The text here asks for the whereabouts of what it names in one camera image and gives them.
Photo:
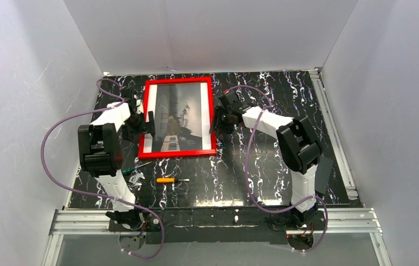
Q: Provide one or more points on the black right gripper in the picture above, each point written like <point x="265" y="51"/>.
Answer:
<point x="218" y="121"/>

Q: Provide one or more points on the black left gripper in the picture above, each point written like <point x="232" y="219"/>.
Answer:
<point x="145" y="124"/>

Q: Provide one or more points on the red picture frame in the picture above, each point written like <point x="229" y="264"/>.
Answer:
<point x="182" y="110"/>

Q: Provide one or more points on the orange handled screwdriver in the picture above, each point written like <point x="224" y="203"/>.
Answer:
<point x="171" y="180"/>

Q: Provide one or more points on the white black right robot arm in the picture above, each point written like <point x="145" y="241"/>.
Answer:
<point x="299" y="145"/>

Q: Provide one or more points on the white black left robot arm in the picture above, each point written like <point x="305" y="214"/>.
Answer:
<point x="101" y="156"/>

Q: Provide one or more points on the small silver wrench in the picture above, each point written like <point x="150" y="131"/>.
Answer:
<point x="135" y="180"/>

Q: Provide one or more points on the dark grey card sheet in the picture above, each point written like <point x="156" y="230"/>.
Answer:
<point x="322" y="175"/>

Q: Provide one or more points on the green handled screwdriver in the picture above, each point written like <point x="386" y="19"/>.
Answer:
<point x="131" y="170"/>

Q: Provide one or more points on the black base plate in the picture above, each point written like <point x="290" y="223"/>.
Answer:
<point x="220" y="224"/>

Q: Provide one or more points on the aluminium rail front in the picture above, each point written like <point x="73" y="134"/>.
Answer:
<point x="94" y="222"/>

